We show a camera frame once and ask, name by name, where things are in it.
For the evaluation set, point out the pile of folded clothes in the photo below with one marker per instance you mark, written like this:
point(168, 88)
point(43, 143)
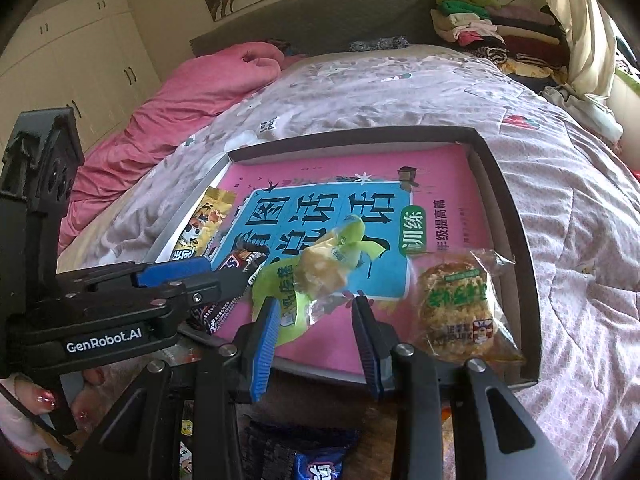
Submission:
point(480, 30)

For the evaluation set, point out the small cartoon snack packet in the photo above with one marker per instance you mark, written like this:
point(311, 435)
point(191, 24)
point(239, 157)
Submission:
point(186, 430)

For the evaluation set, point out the grey bed headboard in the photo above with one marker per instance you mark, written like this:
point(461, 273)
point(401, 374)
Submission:
point(325, 20)

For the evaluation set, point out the white crumpled cloth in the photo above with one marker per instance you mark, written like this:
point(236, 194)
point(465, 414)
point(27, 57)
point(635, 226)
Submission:
point(590, 110)

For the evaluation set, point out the dark blue cookie packet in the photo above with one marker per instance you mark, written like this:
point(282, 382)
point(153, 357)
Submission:
point(310, 465)

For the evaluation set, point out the pink duvet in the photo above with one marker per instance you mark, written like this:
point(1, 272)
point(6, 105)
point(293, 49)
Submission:
point(175, 120)

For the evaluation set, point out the dark patterned pillow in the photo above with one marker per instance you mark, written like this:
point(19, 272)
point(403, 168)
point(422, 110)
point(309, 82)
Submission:
point(380, 43)

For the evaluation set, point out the cream wardrobe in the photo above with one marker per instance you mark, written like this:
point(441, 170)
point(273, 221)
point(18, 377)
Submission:
point(75, 60)

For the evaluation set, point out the cream curtain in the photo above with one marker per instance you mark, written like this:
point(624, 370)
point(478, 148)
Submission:
point(585, 35)

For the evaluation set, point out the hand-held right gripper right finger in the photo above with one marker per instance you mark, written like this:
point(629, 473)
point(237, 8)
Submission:
point(367, 350)

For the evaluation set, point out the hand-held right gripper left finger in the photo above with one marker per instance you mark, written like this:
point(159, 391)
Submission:
point(265, 350)

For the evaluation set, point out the green windowsill cushion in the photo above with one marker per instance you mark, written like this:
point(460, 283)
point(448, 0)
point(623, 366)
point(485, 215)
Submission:
point(630, 80)

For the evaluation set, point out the green clear pastry packet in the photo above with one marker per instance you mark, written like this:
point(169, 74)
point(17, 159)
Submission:
point(320, 265)

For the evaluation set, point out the clear rice cracker packet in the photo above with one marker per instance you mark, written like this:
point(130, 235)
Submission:
point(455, 305)

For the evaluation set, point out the person's left hand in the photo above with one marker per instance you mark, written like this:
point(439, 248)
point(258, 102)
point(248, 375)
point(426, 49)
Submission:
point(20, 410)

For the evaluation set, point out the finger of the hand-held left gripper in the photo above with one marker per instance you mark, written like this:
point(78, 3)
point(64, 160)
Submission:
point(220, 287)
point(170, 271)

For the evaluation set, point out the pink and blue book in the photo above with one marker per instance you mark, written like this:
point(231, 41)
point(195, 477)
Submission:
point(450, 185)

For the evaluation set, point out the brown chocolate bar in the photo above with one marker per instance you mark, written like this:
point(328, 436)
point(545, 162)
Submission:
point(215, 317)

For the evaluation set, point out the shallow cardboard box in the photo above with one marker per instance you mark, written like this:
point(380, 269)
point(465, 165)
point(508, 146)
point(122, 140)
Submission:
point(500, 210)

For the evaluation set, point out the yellow cartoon snack packet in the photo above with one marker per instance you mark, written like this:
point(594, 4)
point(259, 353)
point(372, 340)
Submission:
point(205, 225)

